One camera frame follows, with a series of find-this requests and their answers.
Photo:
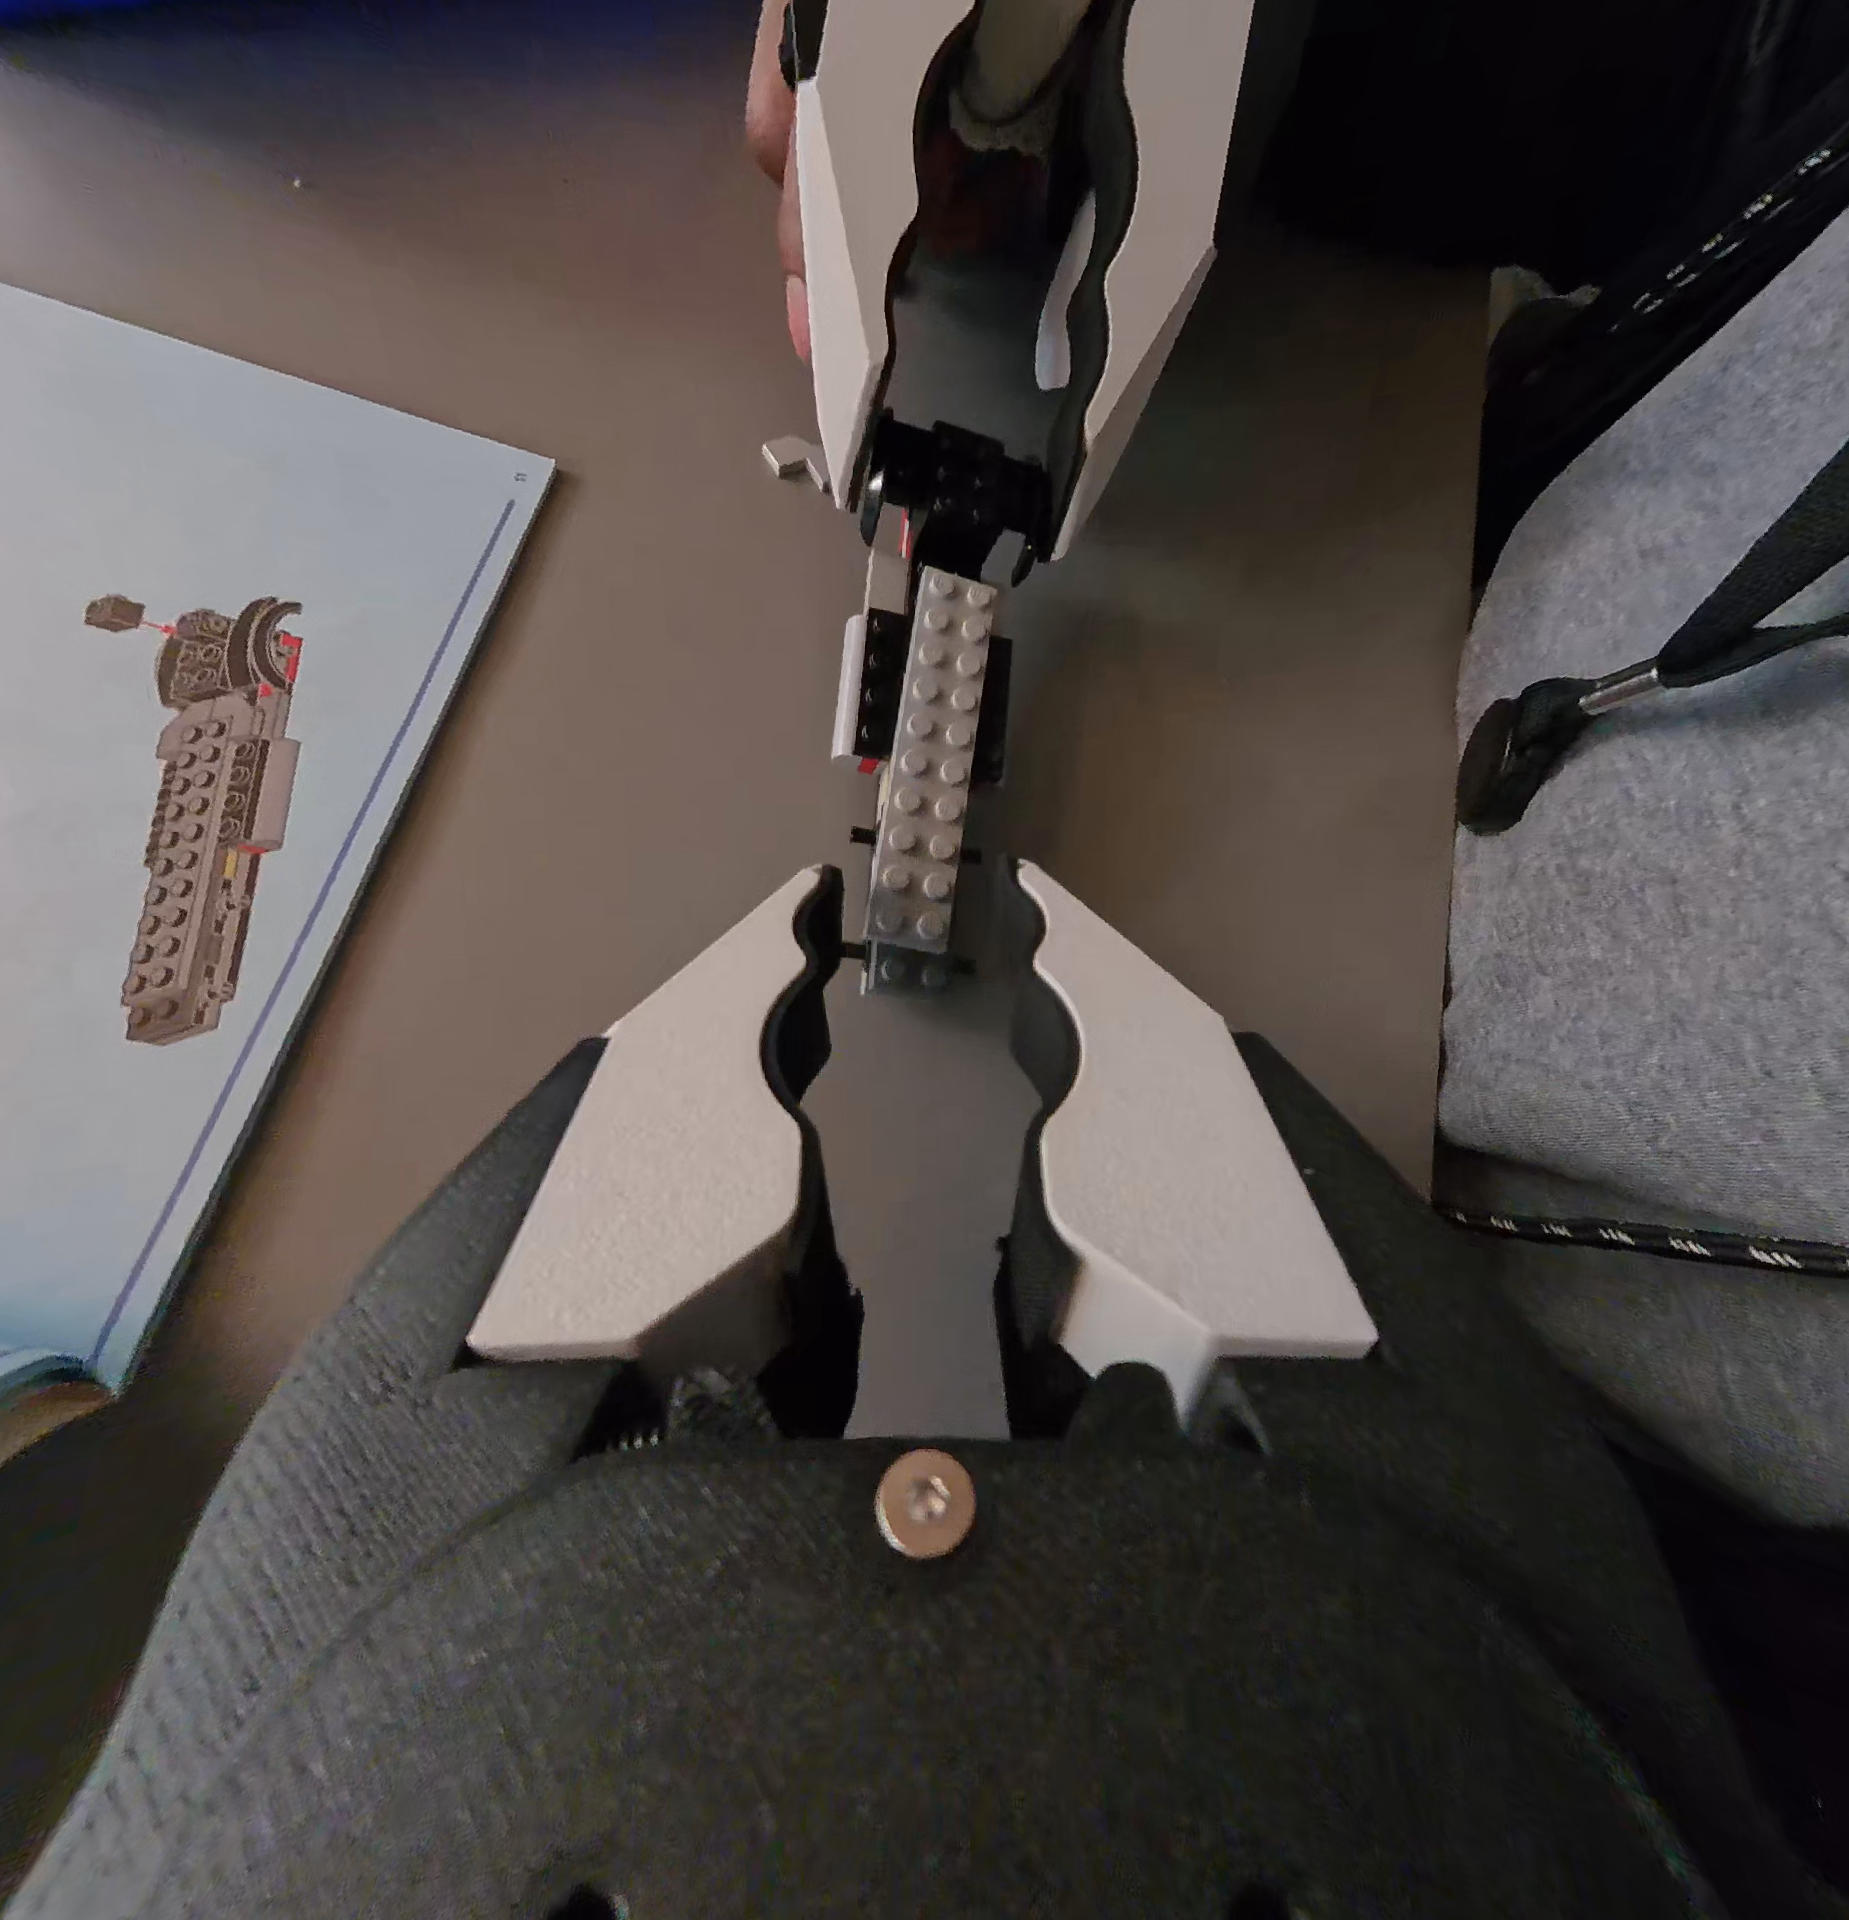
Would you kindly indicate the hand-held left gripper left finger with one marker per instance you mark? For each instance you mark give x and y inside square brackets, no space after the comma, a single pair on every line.
[653,1200]

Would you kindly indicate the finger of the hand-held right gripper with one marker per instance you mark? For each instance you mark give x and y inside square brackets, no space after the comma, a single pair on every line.
[1178,180]
[849,194]

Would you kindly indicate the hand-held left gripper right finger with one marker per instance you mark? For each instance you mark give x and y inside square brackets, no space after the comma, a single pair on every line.
[1210,1200]

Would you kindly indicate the black grey toy brick assembly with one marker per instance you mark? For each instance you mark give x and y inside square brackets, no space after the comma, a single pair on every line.
[954,481]

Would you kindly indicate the long grey studded brick plate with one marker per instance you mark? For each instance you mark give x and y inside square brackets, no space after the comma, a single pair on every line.
[932,750]

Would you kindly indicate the light blue instruction booklet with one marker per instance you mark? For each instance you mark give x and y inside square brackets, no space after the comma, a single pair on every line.
[340,599]

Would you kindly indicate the person's right hand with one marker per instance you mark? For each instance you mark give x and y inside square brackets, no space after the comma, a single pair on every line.
[774,89]

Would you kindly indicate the grey corner brick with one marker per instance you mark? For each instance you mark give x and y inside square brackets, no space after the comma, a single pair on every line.
[785,454]

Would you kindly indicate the person's black jacket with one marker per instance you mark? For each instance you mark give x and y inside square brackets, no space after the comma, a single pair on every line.
[1464,119]

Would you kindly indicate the person's grey shirt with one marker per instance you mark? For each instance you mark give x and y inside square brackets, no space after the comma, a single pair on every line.
[1659,976]

